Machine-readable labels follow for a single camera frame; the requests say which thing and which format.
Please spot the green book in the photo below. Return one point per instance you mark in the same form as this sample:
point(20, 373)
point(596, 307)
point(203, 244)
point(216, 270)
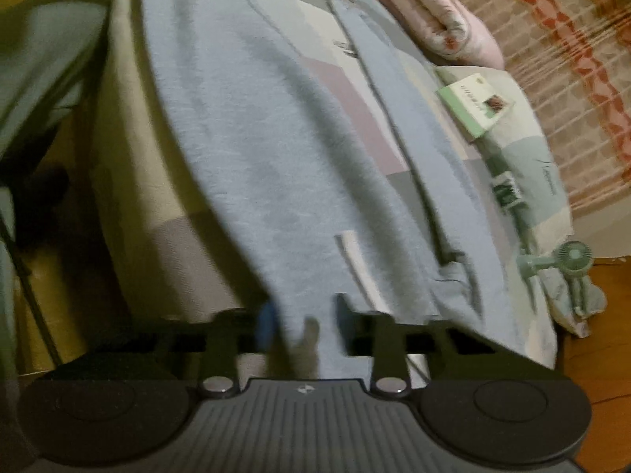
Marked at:
point(473, 103)

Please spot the wooden headboard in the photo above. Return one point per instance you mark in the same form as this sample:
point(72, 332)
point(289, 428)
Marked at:
point(611, 354)

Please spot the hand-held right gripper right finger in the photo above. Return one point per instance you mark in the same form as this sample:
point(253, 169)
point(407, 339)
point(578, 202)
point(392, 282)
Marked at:
point(343, 320)

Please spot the grey sweatpants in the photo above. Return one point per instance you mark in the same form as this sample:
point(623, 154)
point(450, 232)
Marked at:
point(276, 157)

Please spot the grey green patchwork pillow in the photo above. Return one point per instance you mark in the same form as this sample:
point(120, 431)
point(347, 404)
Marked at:
point(542, 167)

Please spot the pink folded quilt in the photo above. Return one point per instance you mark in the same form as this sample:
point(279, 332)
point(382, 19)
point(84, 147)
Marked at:
point(434, 10)

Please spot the orange patterned curtain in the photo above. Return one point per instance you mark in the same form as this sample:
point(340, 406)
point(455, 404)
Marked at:
point(567, 34)

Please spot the small green desk fan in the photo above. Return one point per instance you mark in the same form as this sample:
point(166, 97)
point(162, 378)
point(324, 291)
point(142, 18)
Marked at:
point(572, 254)

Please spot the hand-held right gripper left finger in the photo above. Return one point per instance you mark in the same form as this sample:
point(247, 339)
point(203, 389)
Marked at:
point(266, 327)

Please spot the small green white box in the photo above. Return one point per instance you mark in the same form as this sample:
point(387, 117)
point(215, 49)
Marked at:
point(507, 192)

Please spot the person's grey green clothing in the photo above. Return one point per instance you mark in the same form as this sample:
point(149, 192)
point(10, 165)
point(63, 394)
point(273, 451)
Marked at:
point(44, 49)

